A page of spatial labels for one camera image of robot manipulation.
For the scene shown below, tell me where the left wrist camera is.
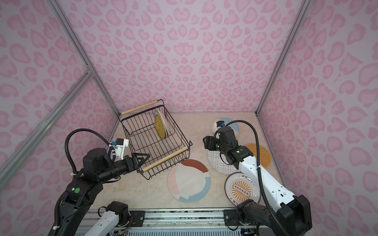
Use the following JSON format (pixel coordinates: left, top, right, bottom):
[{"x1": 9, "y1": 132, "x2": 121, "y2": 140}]
[{"x1": 109, "y1": 138, "x2": 129, "y2": 161}]

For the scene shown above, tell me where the cream blue plate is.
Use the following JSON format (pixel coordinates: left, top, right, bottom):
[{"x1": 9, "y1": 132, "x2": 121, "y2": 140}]
[{"x1": 211, "y1": 118, "x2": 240, "y2": 137}]

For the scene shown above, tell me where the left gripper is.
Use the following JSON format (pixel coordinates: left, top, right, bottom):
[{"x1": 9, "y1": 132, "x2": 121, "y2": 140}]
[{"x1": 98, "y1": 152, "x2": 151, "y2": 184}]

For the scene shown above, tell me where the aluminium frame strut right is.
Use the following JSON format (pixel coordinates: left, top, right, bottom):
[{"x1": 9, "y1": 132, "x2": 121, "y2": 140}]
[{"x1": 255, "y1": 0, "x2": 314, "y2": 116}]

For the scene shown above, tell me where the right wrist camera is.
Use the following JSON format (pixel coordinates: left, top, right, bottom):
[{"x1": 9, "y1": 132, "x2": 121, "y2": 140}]
[{"x1": 216, "y1": 121, "x2": 225, "y2": 128}]

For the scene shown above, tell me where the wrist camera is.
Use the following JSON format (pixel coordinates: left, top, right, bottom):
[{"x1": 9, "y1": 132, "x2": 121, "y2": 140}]
[
  {"x1": 109, "y1": 138, "x2": 129, "y2": 161},
  {"x1": 216, "y1": 121, "x2": 225, "y2": 128}
]

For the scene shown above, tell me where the white green-rimmed plate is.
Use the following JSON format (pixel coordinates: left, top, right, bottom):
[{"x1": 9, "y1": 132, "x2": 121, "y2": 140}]
[{"x1": 156, "y1": 109, "x2": 169, "y2": 138}]

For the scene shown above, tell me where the orange sunburst plate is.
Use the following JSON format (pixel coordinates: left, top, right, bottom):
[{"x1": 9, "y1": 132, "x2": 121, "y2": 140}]
[{"x1": 224, "y1": 172, "x2": 261, "y2": 206}]

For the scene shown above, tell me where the aluminium frame strut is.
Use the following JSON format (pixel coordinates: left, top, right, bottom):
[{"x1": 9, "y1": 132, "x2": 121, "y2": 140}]
[
  {"x1": 255, "y1": 0, "x2": 314, "y2": 116},
  {"x1": 1, "y1": 1, "x2": 120, "y2": 189}
]

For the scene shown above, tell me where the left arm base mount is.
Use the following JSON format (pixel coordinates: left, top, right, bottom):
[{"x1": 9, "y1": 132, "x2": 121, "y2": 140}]
[{"x1": 101, "y1": 210, "x2": 146, "y2": 228}]

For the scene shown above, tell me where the large pink blue plate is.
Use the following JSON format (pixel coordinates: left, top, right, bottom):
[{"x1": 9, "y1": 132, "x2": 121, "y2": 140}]
[{"x1": 167, "y1": 159, "x2": 211, "y2": 203}]

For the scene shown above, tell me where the black wire dish rack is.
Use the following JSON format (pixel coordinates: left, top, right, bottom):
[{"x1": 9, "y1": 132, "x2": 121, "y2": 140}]
[{"x1": 119, "y1": 99, "x2": 193, "y2": 180}]

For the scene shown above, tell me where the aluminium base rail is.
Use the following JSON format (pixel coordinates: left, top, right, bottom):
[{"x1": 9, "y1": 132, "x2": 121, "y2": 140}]
[{"x1": 56, "y1": 206, "x2": 314, "y2": 236}]

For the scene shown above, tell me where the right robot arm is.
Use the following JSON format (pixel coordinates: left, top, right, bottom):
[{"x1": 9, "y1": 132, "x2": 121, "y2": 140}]
[{"x1": 203, "y1": 126, "x2": 313, "y2": 236}]

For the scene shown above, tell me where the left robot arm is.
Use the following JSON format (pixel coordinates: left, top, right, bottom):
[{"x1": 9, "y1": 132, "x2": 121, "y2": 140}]
[{"x1": 48, "y1": 148, "x2": 151, "y2": 236}]

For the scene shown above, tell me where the orange woven plate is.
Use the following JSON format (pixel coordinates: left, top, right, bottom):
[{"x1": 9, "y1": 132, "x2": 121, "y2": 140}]
[{"x1": 246, "y1": 143, "x2": 272, "y2": 168}]

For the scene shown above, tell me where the aluminium frame strut left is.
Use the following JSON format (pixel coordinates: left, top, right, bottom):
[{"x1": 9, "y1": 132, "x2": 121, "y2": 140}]
[{"x1": 1, "y1": 1, "x2": 120, "y2": 189}]

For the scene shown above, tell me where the white plaid plate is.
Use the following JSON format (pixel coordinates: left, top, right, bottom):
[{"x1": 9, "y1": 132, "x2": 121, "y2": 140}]
[{"x1": 207, "y1": 151, "x2": 238, "y2": 175}]

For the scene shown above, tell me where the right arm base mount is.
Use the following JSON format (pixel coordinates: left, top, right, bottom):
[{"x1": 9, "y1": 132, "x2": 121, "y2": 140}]
[{"x1": 223, "y1": 208, "x2": 242, "y2": 228}]

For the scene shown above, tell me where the yellow striped plate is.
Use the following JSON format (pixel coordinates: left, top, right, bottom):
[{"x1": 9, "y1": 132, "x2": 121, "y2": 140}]
[{"x1": 155, "y1": 113, "x2": 166, "y2": 140}]

